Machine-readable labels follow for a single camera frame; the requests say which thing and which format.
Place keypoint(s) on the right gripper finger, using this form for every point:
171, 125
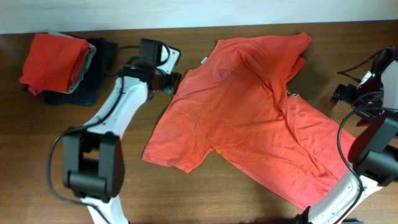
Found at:
364, 122
333, 102

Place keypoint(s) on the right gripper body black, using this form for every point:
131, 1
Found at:
369, 95

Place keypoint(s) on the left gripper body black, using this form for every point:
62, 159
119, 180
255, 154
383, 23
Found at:
168, 82

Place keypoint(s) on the orange-red t-shirt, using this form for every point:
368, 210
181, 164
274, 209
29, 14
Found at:
237, 104

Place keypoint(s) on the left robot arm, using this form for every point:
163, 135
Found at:
93, 164

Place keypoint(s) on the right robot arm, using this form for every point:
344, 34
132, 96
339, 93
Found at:
371, 161

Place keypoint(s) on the folded dark navy garment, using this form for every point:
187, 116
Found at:
89, 88

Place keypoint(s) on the folded grey shirt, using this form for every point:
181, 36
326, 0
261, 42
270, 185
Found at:
88, 59

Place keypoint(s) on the folded red-orange shirt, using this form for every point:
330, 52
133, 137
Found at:
36, 65

